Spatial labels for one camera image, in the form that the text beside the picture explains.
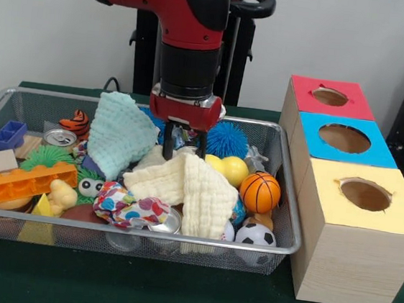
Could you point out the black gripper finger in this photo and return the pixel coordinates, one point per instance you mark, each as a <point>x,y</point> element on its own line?
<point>201,143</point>
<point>168,141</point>

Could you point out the green spiky toy with eyes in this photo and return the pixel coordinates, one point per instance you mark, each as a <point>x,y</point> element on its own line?
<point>46,157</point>

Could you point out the dark green table cloth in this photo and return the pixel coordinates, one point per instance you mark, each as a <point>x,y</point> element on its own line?
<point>137,289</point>

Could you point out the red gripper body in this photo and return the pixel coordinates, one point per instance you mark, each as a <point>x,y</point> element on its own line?
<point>184,111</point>

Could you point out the small soccer ball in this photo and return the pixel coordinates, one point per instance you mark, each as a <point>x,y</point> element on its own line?
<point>255,235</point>

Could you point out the wooden box with three holes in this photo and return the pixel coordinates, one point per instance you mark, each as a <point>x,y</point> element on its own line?
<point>342,260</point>

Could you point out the mint green cloth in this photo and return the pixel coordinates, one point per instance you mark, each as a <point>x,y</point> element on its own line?
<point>121,132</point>

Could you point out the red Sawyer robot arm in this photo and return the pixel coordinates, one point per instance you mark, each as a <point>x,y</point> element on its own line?
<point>180,12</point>

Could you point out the orange toy brick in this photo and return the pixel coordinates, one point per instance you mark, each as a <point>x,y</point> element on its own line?
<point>29,182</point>

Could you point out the shallow clear mesh bin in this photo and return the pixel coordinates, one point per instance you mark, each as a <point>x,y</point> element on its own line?
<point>6,226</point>

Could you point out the colourful patterned cloth pouch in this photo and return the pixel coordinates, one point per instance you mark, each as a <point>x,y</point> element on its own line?
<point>127,207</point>

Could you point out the blue spiky ball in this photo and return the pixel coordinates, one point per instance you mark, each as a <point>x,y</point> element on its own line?
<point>228,140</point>

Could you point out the small yellow ball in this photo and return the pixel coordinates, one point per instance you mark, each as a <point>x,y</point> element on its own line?
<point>235,171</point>

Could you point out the small orange basketball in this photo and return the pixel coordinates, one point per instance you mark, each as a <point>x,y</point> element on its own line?
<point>260,193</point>

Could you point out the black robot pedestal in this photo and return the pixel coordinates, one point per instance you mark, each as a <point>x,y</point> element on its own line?
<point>143,58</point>

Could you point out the cream waffle cloth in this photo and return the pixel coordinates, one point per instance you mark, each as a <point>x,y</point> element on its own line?
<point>201,195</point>

